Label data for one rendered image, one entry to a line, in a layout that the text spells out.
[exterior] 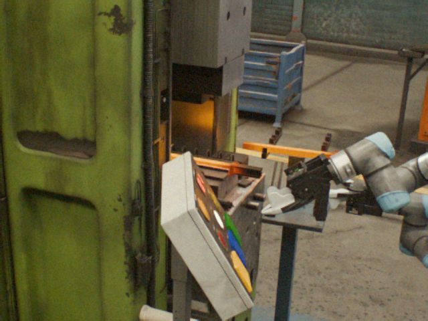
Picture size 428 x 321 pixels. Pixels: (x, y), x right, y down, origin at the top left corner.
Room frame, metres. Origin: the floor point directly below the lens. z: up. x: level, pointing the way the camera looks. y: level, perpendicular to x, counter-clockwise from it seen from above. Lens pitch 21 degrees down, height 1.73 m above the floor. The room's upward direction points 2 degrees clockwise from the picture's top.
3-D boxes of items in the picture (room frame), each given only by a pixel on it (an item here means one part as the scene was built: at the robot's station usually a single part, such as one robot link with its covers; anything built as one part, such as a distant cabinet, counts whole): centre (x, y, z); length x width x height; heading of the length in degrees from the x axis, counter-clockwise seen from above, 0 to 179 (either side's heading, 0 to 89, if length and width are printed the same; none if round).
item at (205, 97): (1.94, 0.19, 1.24); 0.30 x 0.07 x 0.06; 70
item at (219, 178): (1.90, 0.16, 0.96); 0.42 x 0.20 x 0.09; 70
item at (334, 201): (1.68, -0.36, 0.97); 0.09 x 0.03 x 0.06; 106
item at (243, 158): (2.02, -0.04, 0.95); 0.12 x 0.08 x 0.06; 70
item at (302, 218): (2.27, -0.32, 0.69); 0.40 x 0.30 x 0.02; 164
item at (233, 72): (1.90, 0.16, 1.32); 0.42 x 0.20 x 0.10; 70
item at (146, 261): (1.52, 0.20, 0.80); 0.06 x 0.03 x 0.14; 160
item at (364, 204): (1.71, -0.47, 0.97); 0.12 x 0.08 x 0.09; 70
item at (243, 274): (1.19, -0.06, 1.01); 0.07 x 0.05 x 0.07; 5
